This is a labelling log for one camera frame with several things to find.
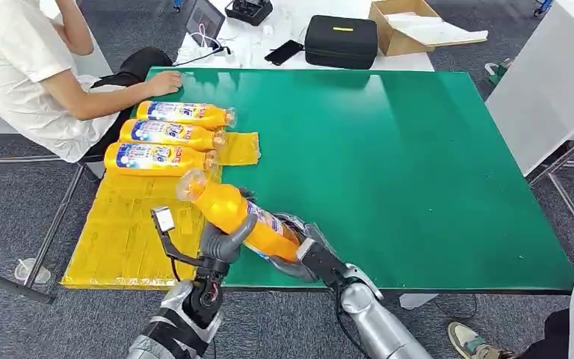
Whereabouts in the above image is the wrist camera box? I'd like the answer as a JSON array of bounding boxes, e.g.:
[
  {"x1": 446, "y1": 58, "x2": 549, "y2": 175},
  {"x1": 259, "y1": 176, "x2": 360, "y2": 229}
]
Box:
[
  {"x1": 297, "y1": 237, "x2": 350, "y2": 291},
  {"x1": 150, "y1": 206, "x2": 177, "y2": 235}
]

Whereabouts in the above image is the yellow sheet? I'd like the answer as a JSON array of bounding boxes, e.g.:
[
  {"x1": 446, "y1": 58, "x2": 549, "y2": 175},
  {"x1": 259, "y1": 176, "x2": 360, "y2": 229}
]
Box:
[{"x1": 61, "y1": 131, "x2": 262, "y2": 291}]

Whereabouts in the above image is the clear plastic cup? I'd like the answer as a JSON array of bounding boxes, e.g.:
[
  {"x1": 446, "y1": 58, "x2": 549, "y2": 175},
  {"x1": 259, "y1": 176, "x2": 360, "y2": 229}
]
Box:
[{"x1": 13, "y1": 257, "x2": 52, "y2": 285}]

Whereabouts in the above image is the metal table frame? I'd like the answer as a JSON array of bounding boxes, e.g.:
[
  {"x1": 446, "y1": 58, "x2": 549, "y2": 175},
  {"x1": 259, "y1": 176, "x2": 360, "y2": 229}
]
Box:
[
  {"x1": 0, "y1": 156, "x2": 88, "y2": 289},
  {"x1": 527, "y1": 123, "x2": 574, "y2": 259}
]

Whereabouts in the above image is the white foam sheet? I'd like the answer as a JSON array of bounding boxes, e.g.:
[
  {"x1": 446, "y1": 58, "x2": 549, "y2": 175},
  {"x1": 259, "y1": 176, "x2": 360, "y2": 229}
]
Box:
[{"x1": 385, "y1": 12, "x2": 490, "y2": 49}]

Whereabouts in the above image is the orange drink bottle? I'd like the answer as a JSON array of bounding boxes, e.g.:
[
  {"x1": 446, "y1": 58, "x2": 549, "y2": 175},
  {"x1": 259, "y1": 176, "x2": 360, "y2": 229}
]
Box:
[
  {"x1": 118, "y1": 118, "x2": 227, "y2": 153},
  {"x1": 103, "y1": 142, "x2": 219, "y2": 178},
  {"x1": 135, "y1": 100, "x2": 238, "y2": 132},
  {"x1": 175, "y1": 168, "x2": 303, "y2": 264}
]

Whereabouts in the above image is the black cable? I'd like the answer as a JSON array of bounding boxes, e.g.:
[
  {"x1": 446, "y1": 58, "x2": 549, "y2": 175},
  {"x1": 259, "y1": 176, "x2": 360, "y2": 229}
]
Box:
[{"x1": 173, "y1": 45, "x2": 232, "y2": 67}]

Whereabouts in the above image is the green table mat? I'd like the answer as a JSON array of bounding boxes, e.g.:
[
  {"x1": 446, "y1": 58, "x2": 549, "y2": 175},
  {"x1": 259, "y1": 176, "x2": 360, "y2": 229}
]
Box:
[{"x1": 133, "y1": 67, "x2": 574, "y2": 292}]

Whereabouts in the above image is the white cable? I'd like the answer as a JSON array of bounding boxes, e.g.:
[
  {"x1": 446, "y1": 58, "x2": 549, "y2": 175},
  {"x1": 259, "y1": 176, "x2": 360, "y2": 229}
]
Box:
[{"x1": 191, "y1": 29, "x2": 223, "y2": 51}]

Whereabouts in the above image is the cardboard box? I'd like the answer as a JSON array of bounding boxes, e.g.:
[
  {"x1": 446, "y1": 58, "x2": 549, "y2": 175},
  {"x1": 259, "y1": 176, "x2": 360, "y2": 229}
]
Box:
[{"x1": 368, "y1": 0, "x2": 442, "y2": 57}]

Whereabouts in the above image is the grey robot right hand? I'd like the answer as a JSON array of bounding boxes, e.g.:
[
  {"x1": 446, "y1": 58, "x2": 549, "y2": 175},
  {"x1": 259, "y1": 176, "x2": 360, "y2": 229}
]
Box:
[{"x1": 267, "y1": 212, "x2": 336, "y2": 284}]

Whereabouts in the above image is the black zip case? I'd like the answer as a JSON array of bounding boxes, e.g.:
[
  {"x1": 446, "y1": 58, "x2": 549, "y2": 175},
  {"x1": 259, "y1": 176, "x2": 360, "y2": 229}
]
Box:
[{"x1": 304, "y1": 14, "x2": 379, "y2": 70}]

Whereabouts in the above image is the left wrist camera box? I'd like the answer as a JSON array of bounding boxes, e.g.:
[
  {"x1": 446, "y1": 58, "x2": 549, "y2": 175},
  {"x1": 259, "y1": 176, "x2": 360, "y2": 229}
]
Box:
[{"x1": 150, "y1": 206, "x2": 177, "y2": 235}]

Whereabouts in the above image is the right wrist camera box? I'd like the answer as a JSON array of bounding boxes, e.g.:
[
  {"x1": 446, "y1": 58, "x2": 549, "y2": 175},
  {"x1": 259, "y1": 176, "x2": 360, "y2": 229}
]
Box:
[{"x1": 297, "y1": 237, "x2": 350, "y2": 291}]

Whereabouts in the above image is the white table foot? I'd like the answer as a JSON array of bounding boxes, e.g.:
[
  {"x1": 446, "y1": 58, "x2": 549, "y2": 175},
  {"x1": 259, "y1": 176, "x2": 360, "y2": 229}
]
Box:
[{"x1": 398, "y1": 293, "x2": 439, "y2": 310}]

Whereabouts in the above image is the dark floor bar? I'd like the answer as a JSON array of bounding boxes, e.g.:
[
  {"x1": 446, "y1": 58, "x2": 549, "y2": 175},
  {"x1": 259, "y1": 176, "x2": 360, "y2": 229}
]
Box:
[{"x1": 0, "y1": 263, "x2": 58, "y2": 304}]

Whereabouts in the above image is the grey tablet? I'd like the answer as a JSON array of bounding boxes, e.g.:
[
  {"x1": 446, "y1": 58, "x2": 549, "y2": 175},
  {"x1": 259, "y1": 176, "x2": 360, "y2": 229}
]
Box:
[{"x1": 186, "y1": 0, "x2": 227, "y2": 48}]

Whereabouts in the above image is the person's right hand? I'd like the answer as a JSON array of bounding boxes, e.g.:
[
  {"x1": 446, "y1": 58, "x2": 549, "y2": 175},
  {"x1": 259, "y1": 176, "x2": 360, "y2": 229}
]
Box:
[{"x1": 146, "y1": 70, "x2": 184, "y2": 99}]

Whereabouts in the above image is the black smartphone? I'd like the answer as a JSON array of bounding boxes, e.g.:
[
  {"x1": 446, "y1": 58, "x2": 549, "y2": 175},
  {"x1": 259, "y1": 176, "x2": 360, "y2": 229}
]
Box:
[{"x1": 264, "y1": 39, "x2": 305, "y2": 67}]

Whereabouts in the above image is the person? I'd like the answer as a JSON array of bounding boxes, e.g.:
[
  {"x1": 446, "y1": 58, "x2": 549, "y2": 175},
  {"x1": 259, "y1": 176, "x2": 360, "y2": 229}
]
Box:
[
  {"x1": 0, "y1": 0, "x2": 184, "y2": 165},
  {"x1": 446, "y1": 257, "x2": 574, "y2": 359}
]

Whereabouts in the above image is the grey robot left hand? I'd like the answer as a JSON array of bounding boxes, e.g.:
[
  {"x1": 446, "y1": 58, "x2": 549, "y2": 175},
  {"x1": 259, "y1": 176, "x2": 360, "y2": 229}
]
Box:
[{"x1": 199, "y1": 187, "x2": 259, "y2": 266}]

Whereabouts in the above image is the white side table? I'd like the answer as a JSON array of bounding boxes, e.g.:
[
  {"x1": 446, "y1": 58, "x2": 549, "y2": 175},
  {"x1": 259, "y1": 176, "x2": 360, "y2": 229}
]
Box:
[{"x1": 484, "y1": 0, "x2": 574, "y2": 177}]

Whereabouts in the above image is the green tape dispenser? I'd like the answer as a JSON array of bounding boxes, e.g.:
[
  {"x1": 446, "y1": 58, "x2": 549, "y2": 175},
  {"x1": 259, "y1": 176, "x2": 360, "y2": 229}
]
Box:
[{"x1": 484, "y1": 58, "x2": 513, "y2": 86}]

